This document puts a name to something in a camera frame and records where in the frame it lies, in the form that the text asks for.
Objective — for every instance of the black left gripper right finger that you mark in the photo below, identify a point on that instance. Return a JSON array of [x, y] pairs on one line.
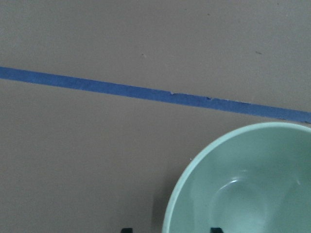
[[215, 230]]

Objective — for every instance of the green bowl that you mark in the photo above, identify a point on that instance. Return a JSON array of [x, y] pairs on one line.
[[255, 179]]

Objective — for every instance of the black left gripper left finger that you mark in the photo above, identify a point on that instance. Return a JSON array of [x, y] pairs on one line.
[[127, 230]]

